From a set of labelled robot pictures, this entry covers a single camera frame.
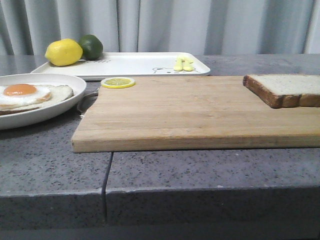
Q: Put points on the white bread slice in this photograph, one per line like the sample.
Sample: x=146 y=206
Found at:
x=285 y=90

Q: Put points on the fried egg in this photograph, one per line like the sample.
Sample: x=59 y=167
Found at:
x=19 y=95

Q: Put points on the wooden cutting board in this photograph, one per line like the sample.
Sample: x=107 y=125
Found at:
x=191 y=112

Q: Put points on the white round plate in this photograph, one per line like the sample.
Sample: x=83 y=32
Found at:
x=35 y=116

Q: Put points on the white rectangular tray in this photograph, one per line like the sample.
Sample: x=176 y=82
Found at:
x=127 y=64

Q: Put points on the grey curtain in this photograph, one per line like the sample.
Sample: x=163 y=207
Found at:
x=199 y=27

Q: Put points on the yellow lemon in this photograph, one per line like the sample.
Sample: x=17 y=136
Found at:
x=63 y=52

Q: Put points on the lemon slice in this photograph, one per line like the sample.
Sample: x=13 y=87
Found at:
x=117 y=82

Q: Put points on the green lime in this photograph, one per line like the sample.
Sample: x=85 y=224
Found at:
x=91 y=46

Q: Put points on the bottom bread slice on plate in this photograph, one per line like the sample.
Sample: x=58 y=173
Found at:
x=59 y=94

